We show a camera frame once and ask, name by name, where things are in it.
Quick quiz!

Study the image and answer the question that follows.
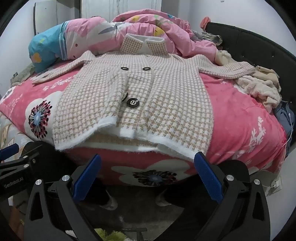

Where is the dark blue garment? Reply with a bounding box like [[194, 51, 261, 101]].
[[274, 101, 295, 140]]

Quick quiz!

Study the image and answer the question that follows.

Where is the white cable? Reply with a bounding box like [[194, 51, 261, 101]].
[[263, 111, 292, 189]]

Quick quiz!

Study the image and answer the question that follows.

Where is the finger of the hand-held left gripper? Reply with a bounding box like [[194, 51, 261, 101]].
[[0, 143, 20, 162], [0, 152, 40, 179]]

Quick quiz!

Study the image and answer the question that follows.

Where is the white shoe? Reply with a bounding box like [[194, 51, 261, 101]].
[[155, 192, 173, 207], [99, 194, 119, 210]]

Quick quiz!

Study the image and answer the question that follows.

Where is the camouflage garment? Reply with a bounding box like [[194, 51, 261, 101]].
[[192, 30, 223, 46]]

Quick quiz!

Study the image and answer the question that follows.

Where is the grey patterned cloth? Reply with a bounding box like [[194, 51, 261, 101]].
[[10, 63, 36, 85]]

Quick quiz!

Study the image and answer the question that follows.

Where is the black padded headboard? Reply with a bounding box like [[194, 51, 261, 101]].
[[205, 22, 296, 139]]

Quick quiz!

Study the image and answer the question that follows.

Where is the beige houndstooth coat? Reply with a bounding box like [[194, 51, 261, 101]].
[[32, 33, 256, 163]]

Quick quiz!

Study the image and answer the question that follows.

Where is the tan garment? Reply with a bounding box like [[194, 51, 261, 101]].
[[252, 65, 282, 93]]

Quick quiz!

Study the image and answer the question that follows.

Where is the orange cloth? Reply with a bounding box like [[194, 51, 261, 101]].
[[200, 17, 211, 31]]

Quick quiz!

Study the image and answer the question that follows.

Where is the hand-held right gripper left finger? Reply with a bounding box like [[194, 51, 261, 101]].
[[24, 154, 102, 241]]

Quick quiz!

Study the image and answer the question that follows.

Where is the white wardrobe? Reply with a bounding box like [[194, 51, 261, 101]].
[[81, 0, 162, 24]]

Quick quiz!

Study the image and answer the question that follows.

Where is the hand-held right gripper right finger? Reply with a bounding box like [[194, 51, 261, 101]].
[[194, 152, 271, 241]]

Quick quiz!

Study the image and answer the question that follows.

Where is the pink floral blanket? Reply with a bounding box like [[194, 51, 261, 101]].
[[0, 50, 288, 187]]

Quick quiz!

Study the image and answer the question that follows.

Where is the pink cartoon quilt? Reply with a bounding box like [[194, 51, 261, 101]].
[[28, 9, 219, 73]]

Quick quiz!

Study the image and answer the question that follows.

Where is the green fuzzy cloth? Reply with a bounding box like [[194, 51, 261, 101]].
[[94, 228, 129, 241]]

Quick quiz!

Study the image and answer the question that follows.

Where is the pale patterned bed sheet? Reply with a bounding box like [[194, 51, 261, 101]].
[[0, 113, 33, 151]]

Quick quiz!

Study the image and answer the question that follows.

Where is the white wall socket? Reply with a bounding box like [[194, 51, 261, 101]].
[[264, 177, 283, 196]]

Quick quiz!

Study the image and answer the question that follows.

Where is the beige fuzzy garment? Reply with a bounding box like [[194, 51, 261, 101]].
[[235, 76, 282, 114]]

